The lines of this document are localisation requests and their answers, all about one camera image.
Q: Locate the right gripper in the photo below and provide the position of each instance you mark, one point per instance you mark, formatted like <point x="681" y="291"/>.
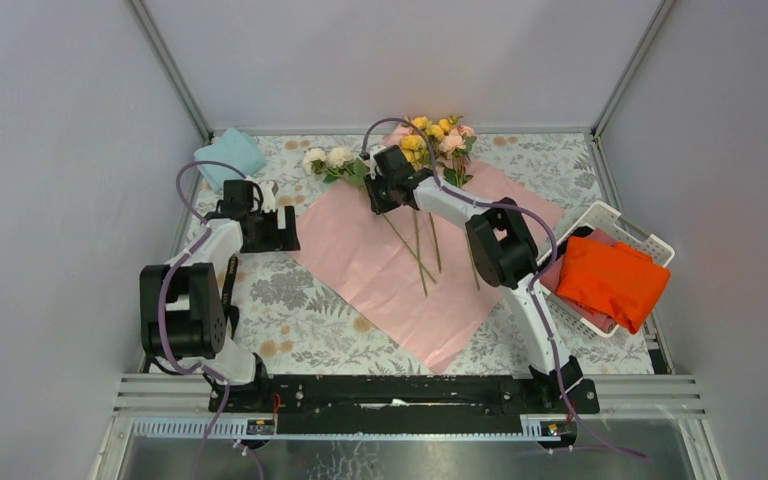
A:
<point x="376" y="204"/>

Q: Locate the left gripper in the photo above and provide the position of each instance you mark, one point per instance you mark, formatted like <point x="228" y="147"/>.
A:
<point x="280" y="239"/>

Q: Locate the yellow fake flower stem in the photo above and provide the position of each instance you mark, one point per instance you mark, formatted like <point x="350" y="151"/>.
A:
<point x="418" y="151"/>

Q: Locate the white fake flower stem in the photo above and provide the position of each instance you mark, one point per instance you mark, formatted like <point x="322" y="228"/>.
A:
<point x="340" y="164"/>

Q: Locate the pink fake flower stem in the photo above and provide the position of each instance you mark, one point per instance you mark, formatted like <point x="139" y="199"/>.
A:
<point x="453" y="143"/>

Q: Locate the pink purple wrapping paper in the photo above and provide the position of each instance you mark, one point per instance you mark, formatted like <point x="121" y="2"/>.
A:
<point x="411" y="276"/>

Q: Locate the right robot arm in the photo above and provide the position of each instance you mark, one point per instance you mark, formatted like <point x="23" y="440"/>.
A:
<point x="503" y="250"/>

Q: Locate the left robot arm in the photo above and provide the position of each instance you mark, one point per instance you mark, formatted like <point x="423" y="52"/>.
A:
<point x="215" y="242"/>

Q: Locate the black ribbon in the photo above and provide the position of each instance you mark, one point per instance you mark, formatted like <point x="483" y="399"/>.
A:
<point x="199" y="315"/>

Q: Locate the light blue folded towel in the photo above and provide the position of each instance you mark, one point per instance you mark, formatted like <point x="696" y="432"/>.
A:
<point x="233" y="148"/>

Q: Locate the pink cloth in basket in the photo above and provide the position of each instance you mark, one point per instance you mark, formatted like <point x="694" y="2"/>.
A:
<point x="585" y="322"/>

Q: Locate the white plastic basket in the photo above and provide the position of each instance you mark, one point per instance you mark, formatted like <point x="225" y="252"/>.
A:
<point x="622" y="229"/>

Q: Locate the orange cloth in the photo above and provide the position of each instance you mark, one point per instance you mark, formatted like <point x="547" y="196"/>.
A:
<point x="617" y="281"/>

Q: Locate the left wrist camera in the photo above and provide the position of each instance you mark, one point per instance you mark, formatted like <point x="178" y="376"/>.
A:
<point x="265" y="196"/>

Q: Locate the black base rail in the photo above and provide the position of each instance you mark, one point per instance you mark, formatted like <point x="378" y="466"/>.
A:
<point x="402" y="405"/>

